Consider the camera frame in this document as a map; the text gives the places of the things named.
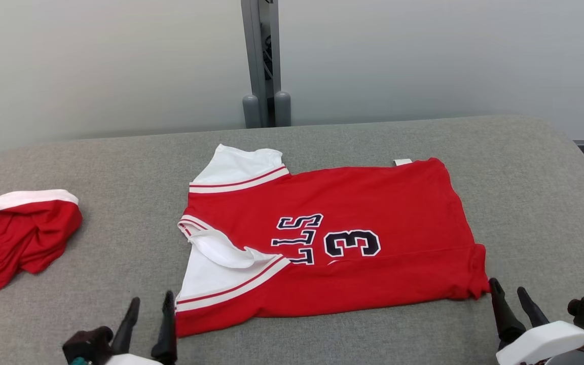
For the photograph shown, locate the red white basketball jersey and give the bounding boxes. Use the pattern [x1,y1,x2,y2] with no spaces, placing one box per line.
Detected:
[175,144,491,338]

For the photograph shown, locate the grey metal partition post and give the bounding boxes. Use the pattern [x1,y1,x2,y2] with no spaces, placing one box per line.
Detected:
[241,0,281,127]

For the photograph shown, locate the red shorts white waistband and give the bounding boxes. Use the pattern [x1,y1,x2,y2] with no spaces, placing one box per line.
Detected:
[0,189,83,306]

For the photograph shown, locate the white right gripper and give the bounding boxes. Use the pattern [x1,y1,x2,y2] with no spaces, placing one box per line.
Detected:
[489,278,584,365]

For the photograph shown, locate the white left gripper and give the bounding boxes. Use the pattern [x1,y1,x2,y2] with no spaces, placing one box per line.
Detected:
[104,290,177,365]

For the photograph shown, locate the grey cylindrical post cap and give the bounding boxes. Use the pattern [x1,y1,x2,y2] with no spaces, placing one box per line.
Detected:
[274,91,291,127]
[242,95,261,129]

